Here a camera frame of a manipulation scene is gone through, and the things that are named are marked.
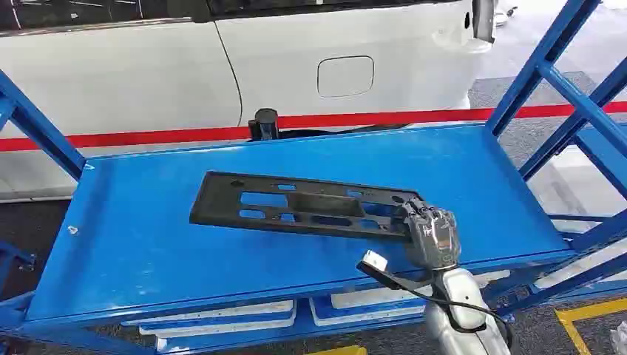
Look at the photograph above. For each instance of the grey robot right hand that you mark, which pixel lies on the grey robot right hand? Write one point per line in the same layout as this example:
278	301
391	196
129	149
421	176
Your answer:
433	240

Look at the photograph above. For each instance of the black plastic plate frame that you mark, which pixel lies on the black plastic plate frame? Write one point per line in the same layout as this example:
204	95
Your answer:
220	206

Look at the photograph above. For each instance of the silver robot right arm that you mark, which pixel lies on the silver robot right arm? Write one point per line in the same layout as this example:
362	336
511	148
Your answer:
460	294

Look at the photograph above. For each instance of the blue plastic bin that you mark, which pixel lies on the blue plastic bin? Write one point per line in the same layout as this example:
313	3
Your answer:
321	306

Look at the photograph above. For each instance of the crumpled clear plastic bag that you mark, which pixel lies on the crumpled clear plastic bag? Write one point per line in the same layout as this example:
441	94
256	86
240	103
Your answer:
619	338

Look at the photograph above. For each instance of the white car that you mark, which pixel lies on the white car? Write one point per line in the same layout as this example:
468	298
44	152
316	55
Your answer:
122	73

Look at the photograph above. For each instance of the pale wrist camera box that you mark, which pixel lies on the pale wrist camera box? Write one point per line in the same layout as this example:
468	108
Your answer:
374	259

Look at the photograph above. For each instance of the black barrier post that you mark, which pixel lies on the black barrier post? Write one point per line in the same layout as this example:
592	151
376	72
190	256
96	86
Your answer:
266	122

